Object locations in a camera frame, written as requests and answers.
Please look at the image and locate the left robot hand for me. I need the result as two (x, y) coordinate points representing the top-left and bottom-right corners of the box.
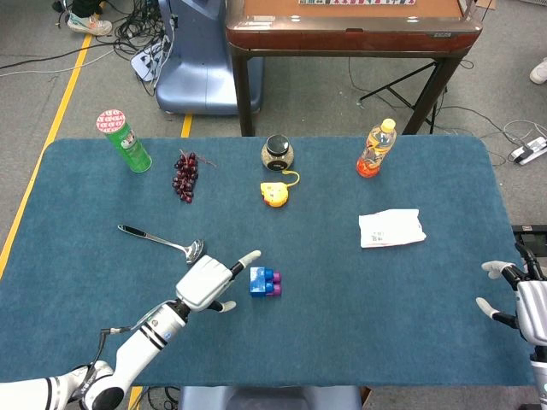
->
(174, 249), (262, 315)

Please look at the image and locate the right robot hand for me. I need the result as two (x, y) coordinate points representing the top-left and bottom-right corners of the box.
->
(475, 242), (547, 347)

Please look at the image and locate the blue toy block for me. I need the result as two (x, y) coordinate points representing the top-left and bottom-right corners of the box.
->
(249, 266), (277, 299)

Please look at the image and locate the metal ladle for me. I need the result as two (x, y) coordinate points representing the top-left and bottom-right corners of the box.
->
(117, 224), (206, 265)

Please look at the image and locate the purple grape bunch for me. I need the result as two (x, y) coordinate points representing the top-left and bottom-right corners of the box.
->
(171, 149), (217, 205)

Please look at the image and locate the yellow tape measure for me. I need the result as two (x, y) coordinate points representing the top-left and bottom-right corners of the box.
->
(259, 169), (301, 209)

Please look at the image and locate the blue table cloth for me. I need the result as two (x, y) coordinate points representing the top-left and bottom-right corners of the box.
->
(0, 136), (540, 388)

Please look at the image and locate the blue-grey robot torso base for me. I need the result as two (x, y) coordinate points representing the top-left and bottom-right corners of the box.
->
(177, 385), (363, 410)

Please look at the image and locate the glass jar black lid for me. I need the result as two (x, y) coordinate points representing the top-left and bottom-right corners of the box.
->
(261, 134), (295, 173)

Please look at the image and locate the green chips can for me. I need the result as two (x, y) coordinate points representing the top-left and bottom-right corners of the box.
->
(95, 108), (153, 174)

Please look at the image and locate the white power strip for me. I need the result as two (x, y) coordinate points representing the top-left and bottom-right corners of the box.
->
(507, 136), (547, 166)
(130, 40), (167, 83)

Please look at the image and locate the white tissue packet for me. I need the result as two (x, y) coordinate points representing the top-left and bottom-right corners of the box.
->
(358, 208), (428, 249)

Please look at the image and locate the orange drink bottle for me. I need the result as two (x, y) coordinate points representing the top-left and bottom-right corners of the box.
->
(356, 118), (398, 179)

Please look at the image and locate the white shoe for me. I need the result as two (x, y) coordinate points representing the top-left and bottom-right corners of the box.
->
(529, 57), (547, 85)

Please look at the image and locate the colourful sneaker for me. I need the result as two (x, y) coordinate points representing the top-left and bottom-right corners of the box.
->
(67, 11), (114, 37)

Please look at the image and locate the brown mahjong table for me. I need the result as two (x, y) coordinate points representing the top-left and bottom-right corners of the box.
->
(225, 0), (484, 137)

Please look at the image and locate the person in black clothes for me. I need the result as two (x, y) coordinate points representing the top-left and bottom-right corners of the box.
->
(70, 0), (107, 18)

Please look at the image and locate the face-up mahjong tile row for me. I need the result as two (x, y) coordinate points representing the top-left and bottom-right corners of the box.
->
(297, 0), (417, 7)

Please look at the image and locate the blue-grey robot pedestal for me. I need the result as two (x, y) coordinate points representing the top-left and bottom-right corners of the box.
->
(155, 0), (265, 115)

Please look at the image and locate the black cable tangle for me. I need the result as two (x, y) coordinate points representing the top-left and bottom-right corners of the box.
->
(100, 0), (179, 98)

